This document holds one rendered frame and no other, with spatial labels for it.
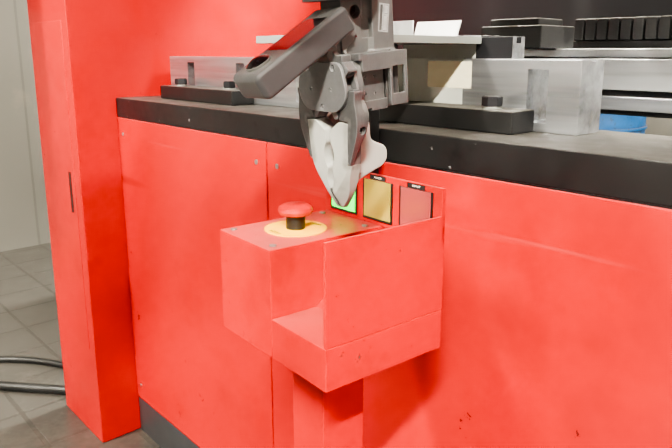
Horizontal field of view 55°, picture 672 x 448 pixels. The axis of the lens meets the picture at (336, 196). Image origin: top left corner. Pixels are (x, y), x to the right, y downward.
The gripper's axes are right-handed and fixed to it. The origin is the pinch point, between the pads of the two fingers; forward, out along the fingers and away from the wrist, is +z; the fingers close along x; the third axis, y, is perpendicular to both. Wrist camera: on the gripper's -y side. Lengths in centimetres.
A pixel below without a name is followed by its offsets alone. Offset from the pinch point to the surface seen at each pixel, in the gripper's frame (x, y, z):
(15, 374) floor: 157, -10, 83
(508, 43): 7.3, 37.3, -12.0
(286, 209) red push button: 9.2, -0.1, 3.2
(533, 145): -6.2, 24.0, -1.6
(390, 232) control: -4.9, 2.7, 3.5
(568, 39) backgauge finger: 16, 65, -11
